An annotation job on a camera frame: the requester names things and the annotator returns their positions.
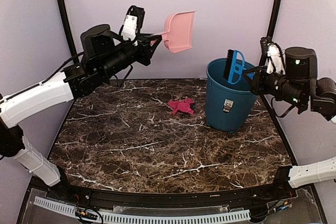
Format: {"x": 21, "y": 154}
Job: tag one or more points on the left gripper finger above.
{"x": 152, "y": 46}
{"x": 149, "y": 37}

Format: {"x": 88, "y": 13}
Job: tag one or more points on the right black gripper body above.
{"x": 265, "y": 88}

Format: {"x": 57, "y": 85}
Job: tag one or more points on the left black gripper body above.
{"x": 144, "y": 57}

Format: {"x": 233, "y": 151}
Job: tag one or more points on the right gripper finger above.
{"x": 252, "y": 71}
{"x": 253, "y": 81}

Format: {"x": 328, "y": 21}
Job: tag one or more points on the blue hand brush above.
{"x": 234, "y": 66}

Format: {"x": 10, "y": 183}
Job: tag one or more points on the pink plastic dustpan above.
{"x": 178, "y": 30}

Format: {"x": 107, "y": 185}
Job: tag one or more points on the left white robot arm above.
{"x": 105, "y": 53}

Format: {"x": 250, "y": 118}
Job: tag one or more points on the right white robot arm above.
{"x": 297, "y": 83}

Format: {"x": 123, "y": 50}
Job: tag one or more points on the blue plastic waste bin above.
{"x": 227, "y": 106}

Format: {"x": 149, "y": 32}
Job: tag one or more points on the pink paper scrap back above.
{"x": 182, "y": 106}

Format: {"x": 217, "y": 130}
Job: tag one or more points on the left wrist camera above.
{"x": 132, "y": 24}

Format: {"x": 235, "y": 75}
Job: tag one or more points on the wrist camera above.
{"x": 271, "y": 56}
{"x": 132, "y": 24}

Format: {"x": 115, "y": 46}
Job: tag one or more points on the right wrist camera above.
{"x": 271, "y": 56}

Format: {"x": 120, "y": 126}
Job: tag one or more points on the right black frame post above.
{"x": 273, "y": 18}

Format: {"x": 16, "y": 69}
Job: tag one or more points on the black frame post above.
{"x": 66, "y": 27}
{"x": 273, "y": 18}

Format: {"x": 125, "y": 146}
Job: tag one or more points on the black table front rail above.
{"x": 253, "y": 197}

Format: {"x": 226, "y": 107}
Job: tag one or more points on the left black frame post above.
{"x": 66, "y": 27}

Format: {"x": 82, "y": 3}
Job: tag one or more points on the white slotted cable duct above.
{"x": 107, "y": 216}

